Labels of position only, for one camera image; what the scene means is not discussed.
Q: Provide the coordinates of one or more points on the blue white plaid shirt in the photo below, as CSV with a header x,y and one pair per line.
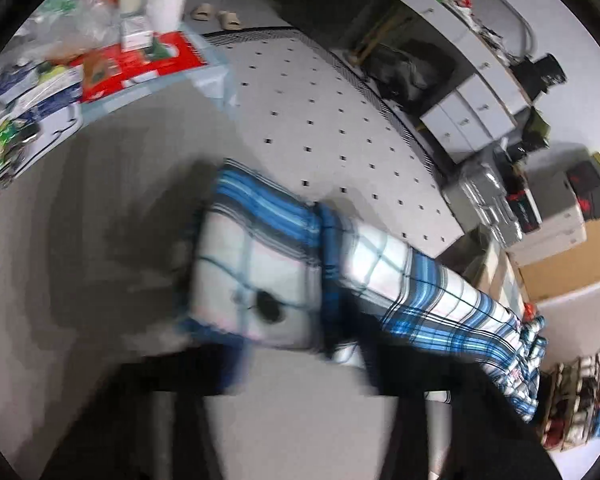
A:
x,y
264,265

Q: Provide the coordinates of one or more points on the dotted white mattress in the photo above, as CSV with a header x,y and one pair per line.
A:
x,y
321,132

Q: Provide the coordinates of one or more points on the silver suitcase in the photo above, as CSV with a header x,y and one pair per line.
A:
x,y
477,197

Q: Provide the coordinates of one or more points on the beige slipper right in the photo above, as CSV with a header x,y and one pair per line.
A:
x,y
229,21

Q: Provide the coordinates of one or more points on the beige slipper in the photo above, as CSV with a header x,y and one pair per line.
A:
x,y
204,12
229,21

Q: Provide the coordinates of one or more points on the red box on table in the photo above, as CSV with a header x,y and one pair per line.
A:
x,y
109,70

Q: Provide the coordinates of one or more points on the white drawer desk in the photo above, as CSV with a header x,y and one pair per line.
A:
x,y
482,100

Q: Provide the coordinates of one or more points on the beige slipper left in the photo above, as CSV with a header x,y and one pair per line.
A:
x,y
204,12

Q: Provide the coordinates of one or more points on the stacked shoe boxes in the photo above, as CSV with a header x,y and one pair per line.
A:
x,y
584,178

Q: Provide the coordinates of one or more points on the wooden door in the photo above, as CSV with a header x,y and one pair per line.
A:
x,y
569,271

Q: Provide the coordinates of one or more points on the wooden shoe rack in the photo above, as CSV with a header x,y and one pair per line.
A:
x,y
572,415

